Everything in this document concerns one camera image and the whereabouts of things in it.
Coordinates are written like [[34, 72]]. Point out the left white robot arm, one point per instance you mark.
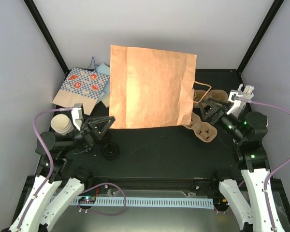
[[53, 188]]

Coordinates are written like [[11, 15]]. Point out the right black frame post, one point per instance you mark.
[[273, 10]]

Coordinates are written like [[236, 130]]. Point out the left paper cup stack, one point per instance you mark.
[[61, 124]]

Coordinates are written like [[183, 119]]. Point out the white straws in holder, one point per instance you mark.
[[247, 92]]

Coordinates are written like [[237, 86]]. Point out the light blue cable duct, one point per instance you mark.
[[150, 202]]

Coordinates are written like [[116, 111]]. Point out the near pulp cup carrier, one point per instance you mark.
[[202, 130]]

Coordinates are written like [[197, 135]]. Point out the brown paper bag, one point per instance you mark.
[[150, 88]]

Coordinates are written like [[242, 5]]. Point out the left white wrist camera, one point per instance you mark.
[[77, 115]]

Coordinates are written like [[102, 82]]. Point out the small circuit board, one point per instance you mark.
[[87, 200]]

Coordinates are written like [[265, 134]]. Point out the left black frame post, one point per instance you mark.
[[30, 4]]

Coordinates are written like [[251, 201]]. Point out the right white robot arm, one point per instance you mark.
[[259, 213]]

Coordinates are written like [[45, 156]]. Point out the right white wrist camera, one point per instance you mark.
[[236, 105]]

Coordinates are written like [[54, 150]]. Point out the far pulp cup carrier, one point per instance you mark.
[[216, 93]]

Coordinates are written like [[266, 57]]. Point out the near black lid stack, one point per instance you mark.
[[110, 151]]

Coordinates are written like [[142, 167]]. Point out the pulp cup carrier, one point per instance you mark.
[[202, 130], [216, 93]]

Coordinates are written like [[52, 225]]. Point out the blue checkered paper bag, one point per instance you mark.
[[81, 86]]

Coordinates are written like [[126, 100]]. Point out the tan paper bag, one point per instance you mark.
[[106, 100]]

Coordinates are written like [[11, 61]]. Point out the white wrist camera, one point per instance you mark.
[[77, 115], [236, 105]]

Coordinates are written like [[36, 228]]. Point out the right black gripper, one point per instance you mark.
[[213, 110]]

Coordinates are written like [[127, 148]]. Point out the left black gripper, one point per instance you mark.
[[101, 130]]

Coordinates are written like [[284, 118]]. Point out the light blue paper bag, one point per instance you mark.
[[103, 69]]

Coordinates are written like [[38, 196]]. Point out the black frame post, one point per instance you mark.
[[273, 10], [30, 4]]

